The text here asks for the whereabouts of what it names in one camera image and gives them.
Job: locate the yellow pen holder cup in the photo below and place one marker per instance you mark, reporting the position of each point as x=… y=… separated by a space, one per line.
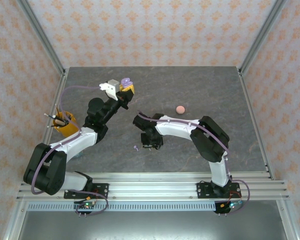
x=67 y=128

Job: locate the pink earbud charging case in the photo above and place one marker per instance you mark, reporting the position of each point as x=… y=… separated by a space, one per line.
x=180 y=109

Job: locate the controller board with green LED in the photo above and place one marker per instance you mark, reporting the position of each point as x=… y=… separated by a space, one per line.
x=86 y=206
x=230 y=206

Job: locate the white-tipped thin stick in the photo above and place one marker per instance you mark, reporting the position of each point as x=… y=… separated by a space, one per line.
x=50 y=127

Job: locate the aluminium cross rail beam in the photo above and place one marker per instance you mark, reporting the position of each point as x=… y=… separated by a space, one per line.
x=152 y=190

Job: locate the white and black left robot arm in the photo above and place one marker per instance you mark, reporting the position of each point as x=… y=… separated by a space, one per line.
x=75 y=145

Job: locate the black pen with white tip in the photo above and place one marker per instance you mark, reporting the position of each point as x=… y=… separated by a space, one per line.
x=50 y=116

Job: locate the brown marker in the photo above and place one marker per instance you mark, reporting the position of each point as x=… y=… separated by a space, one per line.
x=60 y=122

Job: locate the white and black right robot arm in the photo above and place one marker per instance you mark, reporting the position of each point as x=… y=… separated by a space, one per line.
x=175 y=126

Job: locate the aluminium side rail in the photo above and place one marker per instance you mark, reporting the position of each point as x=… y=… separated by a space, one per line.
x=58 y=95
x=253 y=112

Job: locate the grey metal sheet panel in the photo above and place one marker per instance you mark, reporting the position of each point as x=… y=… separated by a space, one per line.
x=150 y=225

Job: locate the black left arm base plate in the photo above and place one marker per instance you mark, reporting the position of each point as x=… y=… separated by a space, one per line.
x=102 y=190

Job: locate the black marker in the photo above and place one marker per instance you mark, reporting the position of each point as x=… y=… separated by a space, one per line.
x=68 y=118

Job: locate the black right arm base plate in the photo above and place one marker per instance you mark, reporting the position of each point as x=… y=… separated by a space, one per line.
x=203 y=190

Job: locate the aluminium frame post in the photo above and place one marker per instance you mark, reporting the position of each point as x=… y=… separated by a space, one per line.
x=261 y=37
x=43 y=37

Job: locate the purple earbud charging case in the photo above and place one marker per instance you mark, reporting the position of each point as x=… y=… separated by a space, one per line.
x=126 y=82

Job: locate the thin dark pencil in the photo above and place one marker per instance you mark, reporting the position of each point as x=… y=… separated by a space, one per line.
x=57 y=108

